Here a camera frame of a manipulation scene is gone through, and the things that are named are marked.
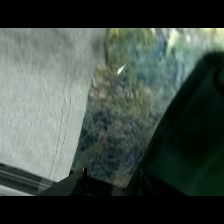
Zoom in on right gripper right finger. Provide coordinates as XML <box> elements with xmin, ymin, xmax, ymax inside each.
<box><xmin>139</xmin><ymin>168</ymin><xmax>188</xmax><ymax>197</ymax></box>

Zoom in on silver frame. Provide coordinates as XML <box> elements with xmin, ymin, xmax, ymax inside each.
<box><xmin>0</xmin><ymin>162</ymin><xmax>54</xmax><ymax>197</ymax></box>

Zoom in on grey garment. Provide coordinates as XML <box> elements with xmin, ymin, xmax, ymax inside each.
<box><xmin>0</xmin><ymin>28</ymin><xmax>109</xmax><ymax>183</ymax></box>

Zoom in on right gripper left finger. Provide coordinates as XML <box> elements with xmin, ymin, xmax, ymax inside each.
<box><xmin>39</xmin><ymin>167</ymin><xmax>88</xmax><ymax>197</ymax></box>

